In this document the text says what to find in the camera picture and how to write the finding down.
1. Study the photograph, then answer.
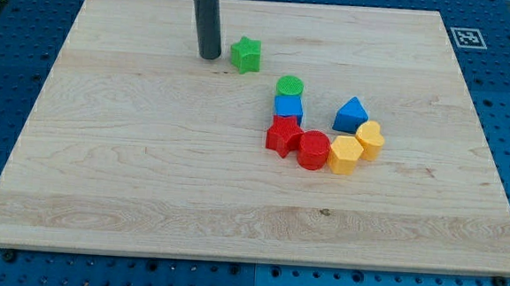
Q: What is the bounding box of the yellow hexagon block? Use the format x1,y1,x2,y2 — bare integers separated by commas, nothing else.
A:
327,135,364,175

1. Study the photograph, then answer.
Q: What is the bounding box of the red cylinder block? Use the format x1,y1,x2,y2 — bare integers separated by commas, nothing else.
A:
297,130,330,171

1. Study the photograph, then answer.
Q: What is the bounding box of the green star block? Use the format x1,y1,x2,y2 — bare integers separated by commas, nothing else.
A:
230,36,262,74

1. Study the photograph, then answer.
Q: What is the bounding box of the black bolt front right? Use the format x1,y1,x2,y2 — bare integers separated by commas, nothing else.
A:
491,276,508,286

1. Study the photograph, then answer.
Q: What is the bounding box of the black bolt front left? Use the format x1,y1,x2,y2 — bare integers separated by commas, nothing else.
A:
2,250,18,263

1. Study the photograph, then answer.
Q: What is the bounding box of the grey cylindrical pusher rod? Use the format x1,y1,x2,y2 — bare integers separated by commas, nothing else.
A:
193,0,222,60

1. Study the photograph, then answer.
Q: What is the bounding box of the white fiducial marker tag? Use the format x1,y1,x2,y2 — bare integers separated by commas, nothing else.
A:
451,27,487,50

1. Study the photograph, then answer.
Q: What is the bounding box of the black bolt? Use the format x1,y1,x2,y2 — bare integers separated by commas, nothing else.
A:
491,276,508,286
2,250,18,263

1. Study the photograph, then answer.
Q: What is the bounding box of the red star block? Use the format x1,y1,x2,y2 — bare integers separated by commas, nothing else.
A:
266,115,304,158

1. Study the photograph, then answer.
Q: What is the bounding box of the blue cube block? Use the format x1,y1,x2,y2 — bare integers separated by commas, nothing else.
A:
274,95,304,125

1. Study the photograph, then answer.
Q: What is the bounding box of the blue triangle block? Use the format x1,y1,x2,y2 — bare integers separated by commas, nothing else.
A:
332,97,368,134

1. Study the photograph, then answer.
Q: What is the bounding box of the green circle block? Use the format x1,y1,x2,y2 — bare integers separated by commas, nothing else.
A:
275,75,304,97

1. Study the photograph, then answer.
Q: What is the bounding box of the yellow heart block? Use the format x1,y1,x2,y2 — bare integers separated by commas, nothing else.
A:
356,120,385,161

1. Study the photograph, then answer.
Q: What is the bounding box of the light wooden board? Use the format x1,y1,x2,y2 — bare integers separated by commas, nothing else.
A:
0,0,510,276

